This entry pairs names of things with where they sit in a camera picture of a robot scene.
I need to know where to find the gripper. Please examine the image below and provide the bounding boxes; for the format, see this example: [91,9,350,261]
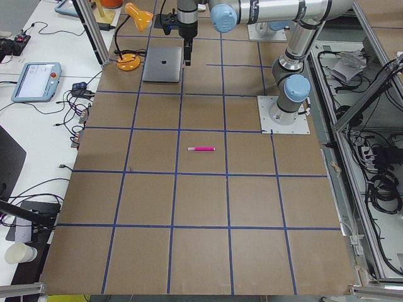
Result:
[177,0,198,66]

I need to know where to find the pink marker pen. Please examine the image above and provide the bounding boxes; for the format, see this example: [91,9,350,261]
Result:
[187,146,215,152]

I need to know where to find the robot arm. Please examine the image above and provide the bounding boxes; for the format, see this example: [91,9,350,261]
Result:
[255,20,295,42]
[206,0,353,125]

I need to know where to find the silver closed laptop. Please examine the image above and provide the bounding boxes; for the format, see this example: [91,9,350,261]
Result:
[142,46,182,83]

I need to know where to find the orange desk lamp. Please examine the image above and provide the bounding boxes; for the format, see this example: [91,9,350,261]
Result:
[113,2,154,72]

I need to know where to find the wooden stand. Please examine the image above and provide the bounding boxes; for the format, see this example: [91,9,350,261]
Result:
[94,0,116,25]

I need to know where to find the orange cylindrical container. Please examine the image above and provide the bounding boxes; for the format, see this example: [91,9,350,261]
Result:
[100,0,123,9]

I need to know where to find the black power adapter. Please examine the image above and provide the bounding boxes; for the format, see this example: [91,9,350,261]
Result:
[97,22,115,31]

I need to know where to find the blue teach pendant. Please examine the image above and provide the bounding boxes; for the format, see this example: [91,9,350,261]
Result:
[54,0,78,17]
[11,62,62,103]

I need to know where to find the black monitor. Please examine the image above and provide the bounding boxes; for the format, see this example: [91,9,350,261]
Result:
[0,126,26,201]

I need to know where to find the white paper cup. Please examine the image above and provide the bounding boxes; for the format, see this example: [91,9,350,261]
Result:
[4,242,38,264]

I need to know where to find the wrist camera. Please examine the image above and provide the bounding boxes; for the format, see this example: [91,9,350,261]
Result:
[160,13,178,35]

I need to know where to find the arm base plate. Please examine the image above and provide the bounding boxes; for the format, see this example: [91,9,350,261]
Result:
[247,23,287,43]
[257,96,310,135]

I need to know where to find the aluminium frame post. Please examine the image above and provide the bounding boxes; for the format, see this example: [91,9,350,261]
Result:
[72,0,110,66]

